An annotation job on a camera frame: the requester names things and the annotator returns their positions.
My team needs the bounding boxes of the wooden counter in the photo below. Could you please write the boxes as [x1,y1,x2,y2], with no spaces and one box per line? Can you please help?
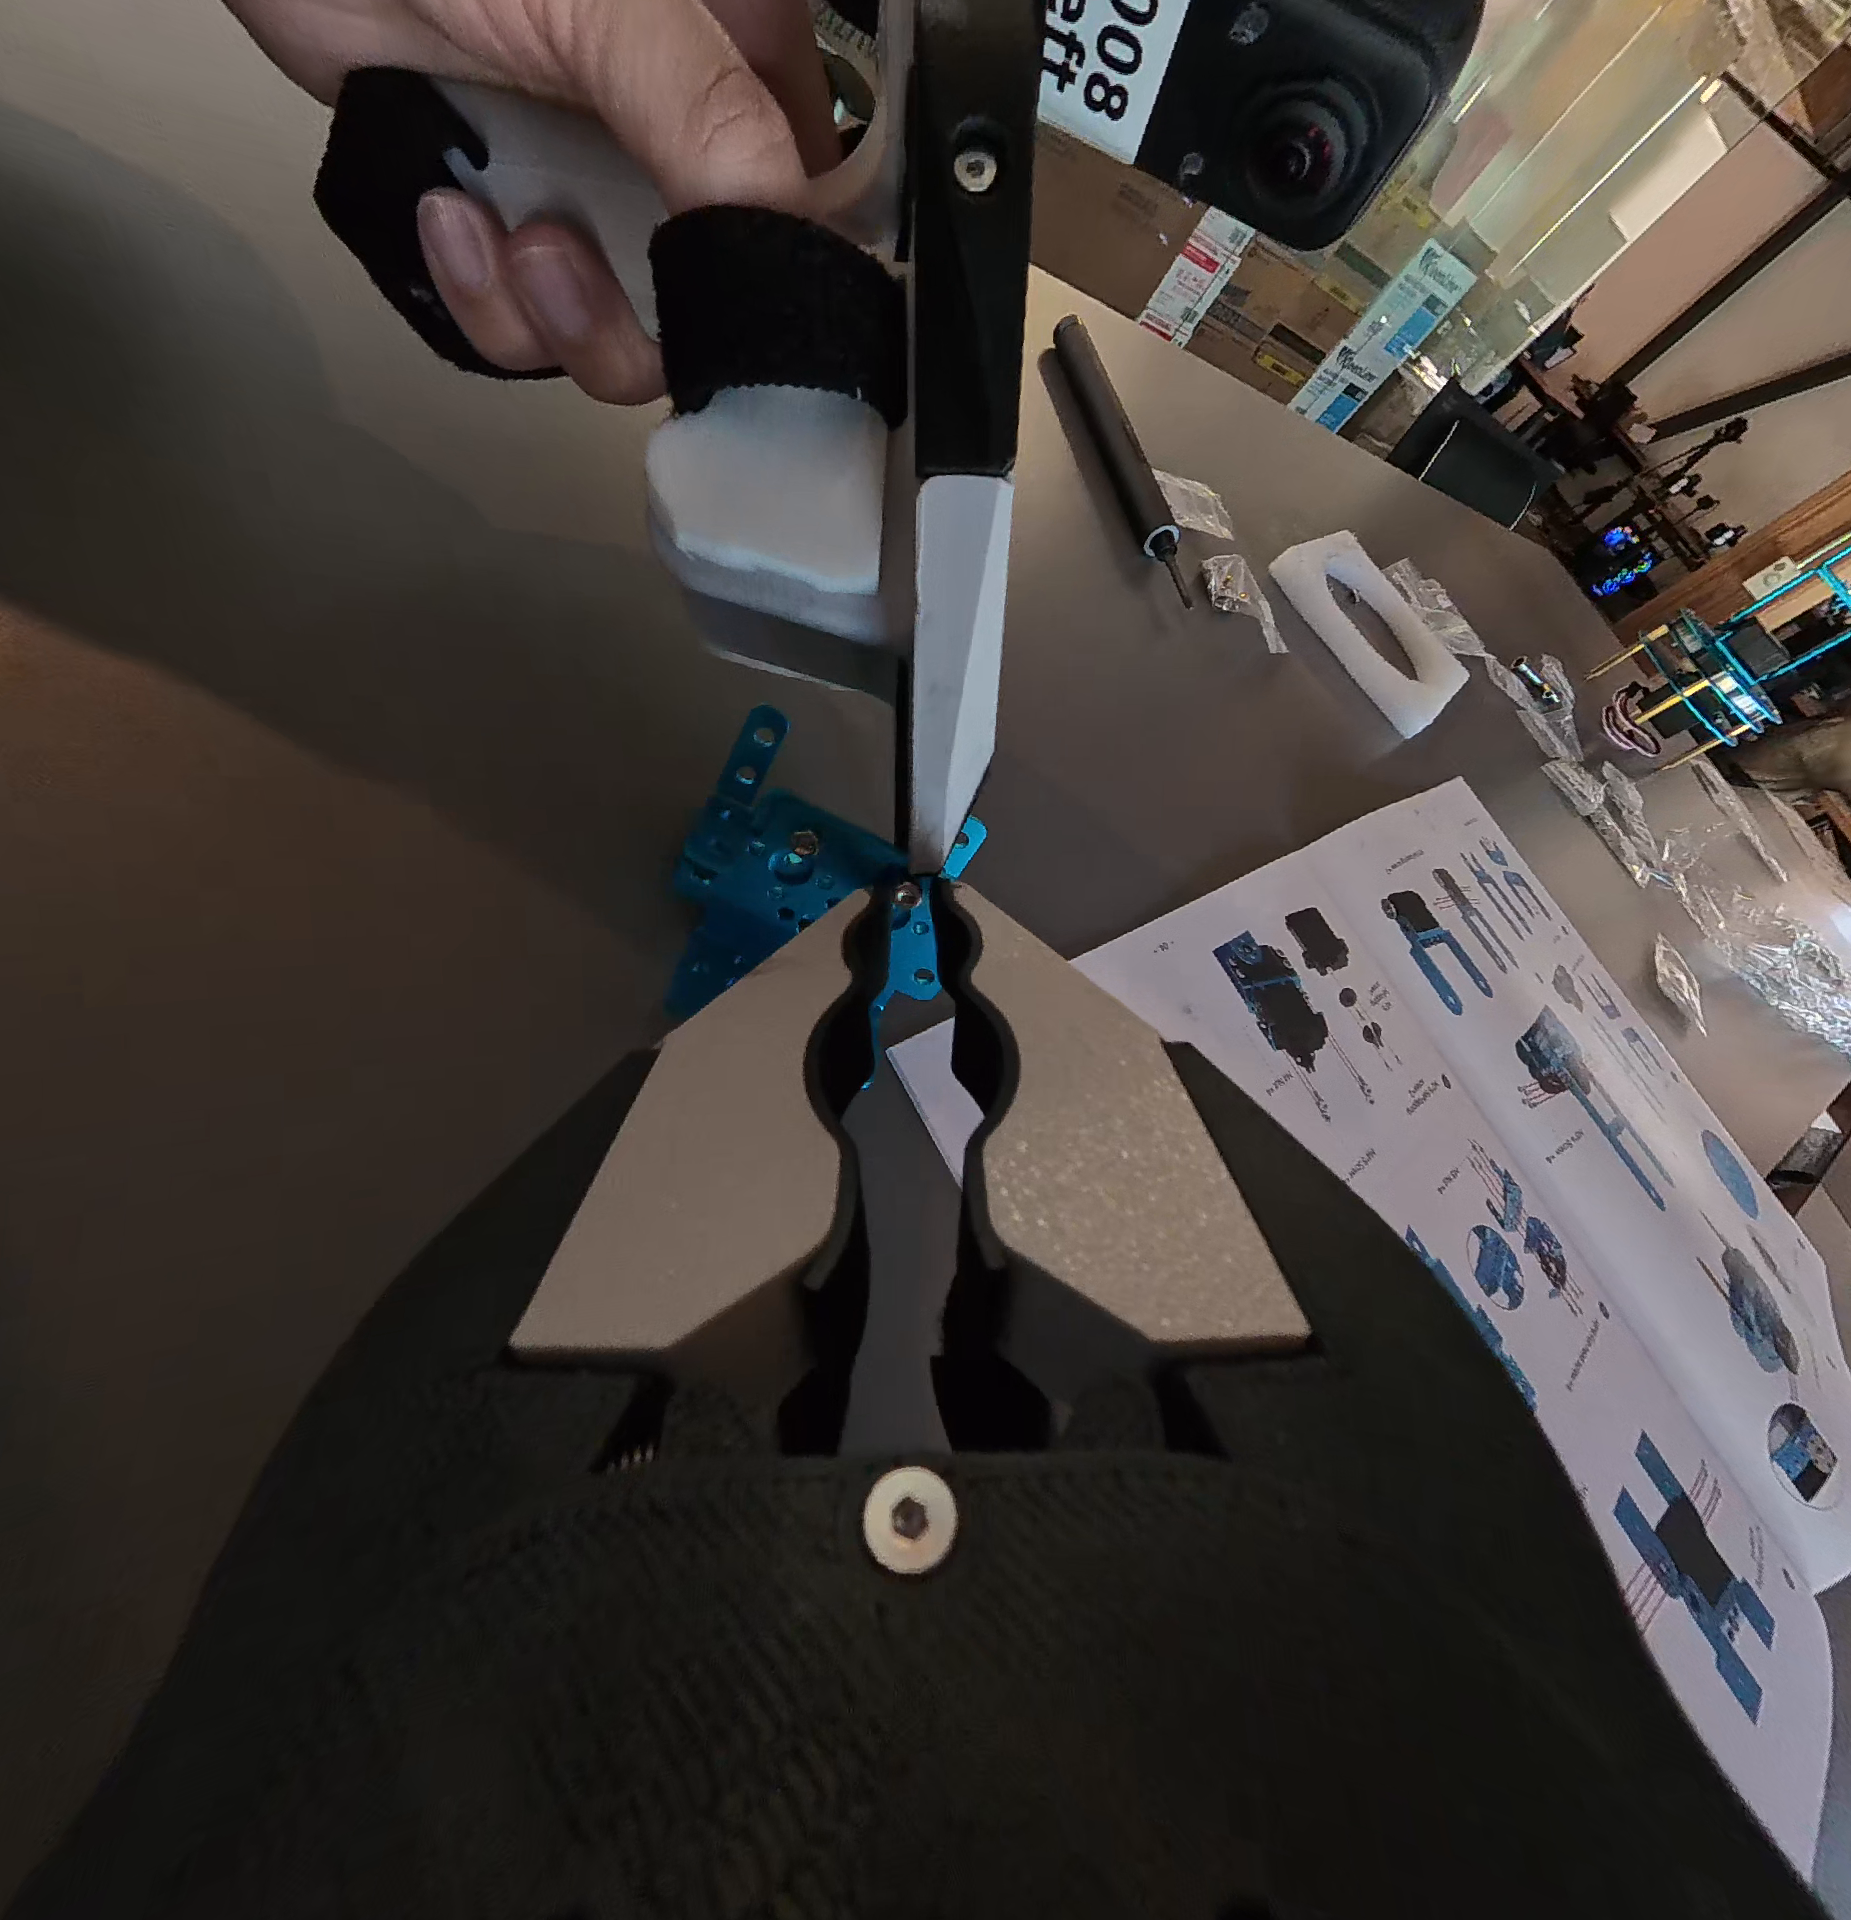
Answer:
[1585,450,1851,607]

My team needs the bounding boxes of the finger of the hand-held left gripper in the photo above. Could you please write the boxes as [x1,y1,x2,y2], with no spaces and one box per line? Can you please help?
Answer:
[894,470,1022,876]

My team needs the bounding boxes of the white foam block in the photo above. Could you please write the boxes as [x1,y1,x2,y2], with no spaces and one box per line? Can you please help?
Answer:
[1269,529,1471,740]

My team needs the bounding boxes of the crumpled clear bag of screws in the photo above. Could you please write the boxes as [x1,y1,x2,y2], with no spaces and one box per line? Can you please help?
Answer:
[1200,555,1292,653]

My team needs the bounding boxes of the white instruction manual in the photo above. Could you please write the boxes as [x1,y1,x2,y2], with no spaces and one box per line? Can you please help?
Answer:
[885,775,1851,1881]

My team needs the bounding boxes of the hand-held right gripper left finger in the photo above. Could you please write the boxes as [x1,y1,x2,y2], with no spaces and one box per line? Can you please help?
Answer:
[510,881,885,1455]

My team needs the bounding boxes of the blue metal bracket assembly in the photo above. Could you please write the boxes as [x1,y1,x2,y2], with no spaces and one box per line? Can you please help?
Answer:
[665,708,988,1104]

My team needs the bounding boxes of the stack of cardboard boxes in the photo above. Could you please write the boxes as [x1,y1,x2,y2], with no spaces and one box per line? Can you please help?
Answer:
[1015,138,1465,438]

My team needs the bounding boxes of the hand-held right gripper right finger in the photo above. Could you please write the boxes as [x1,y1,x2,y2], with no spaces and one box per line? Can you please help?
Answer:
[928,876,1315,1455]

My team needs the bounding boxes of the black office chair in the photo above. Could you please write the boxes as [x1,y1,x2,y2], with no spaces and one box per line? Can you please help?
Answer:
[1383,375,1563,522]

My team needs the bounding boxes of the large crumpled clear wrap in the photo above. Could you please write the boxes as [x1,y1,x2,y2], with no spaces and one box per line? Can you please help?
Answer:
[1677,858,1851,1081]

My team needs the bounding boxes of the person's left hand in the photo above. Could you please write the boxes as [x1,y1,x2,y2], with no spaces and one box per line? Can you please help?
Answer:
[217,0,848,407]

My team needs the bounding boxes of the blue frame robot kit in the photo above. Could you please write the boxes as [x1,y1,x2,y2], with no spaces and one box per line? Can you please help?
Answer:
[1585,518,1851,774]

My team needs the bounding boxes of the dark grey desk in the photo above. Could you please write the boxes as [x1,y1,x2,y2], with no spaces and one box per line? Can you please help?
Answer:
[0,0,1851,1920]

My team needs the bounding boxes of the black electric screwdriver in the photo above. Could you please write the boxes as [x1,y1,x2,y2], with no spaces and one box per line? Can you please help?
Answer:
[1048,313,1200,607]

